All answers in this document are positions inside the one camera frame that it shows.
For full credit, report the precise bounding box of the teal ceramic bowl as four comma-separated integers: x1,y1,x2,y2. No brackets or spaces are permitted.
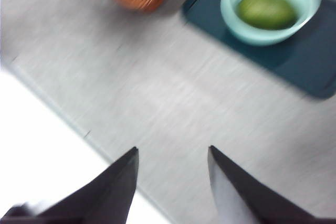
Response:
219,0,323,47

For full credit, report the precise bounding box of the green avocado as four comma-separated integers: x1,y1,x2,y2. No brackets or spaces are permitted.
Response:
235,0,298,31

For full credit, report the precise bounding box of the dark rectangular tray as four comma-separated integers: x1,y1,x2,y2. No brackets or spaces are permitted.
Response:
182,0,336,101

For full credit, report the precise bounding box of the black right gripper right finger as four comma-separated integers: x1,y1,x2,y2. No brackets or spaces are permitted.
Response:
207,145,336,224

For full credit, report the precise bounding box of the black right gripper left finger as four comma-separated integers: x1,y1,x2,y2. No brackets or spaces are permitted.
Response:
0,146,139,224

